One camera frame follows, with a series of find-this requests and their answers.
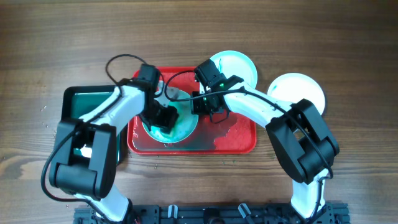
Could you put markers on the green sponge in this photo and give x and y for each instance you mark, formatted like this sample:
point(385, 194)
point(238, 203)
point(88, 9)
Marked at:
point(159, 135)

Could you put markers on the dark green water tray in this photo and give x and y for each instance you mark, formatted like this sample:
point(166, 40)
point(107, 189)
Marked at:
point(80, 100)

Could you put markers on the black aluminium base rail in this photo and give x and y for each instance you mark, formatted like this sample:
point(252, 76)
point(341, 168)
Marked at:
point(337, 213)

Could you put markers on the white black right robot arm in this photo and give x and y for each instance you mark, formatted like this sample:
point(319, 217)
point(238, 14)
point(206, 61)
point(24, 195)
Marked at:
point(291, 112)

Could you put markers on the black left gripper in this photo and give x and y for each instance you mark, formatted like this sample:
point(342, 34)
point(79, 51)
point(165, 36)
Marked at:
point(166, 121)

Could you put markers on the white plate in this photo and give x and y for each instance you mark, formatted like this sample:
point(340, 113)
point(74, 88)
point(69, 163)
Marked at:
point(186, 122)
point(233, 63)
point(294, 87)

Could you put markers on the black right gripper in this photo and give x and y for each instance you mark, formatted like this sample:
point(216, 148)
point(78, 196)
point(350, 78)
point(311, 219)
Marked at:
point(196, 109)

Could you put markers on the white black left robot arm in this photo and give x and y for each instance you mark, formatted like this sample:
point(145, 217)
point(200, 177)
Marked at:
point(82, 165)

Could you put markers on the red plastic tray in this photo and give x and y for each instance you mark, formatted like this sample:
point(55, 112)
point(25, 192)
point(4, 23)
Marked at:
point(235, 135)

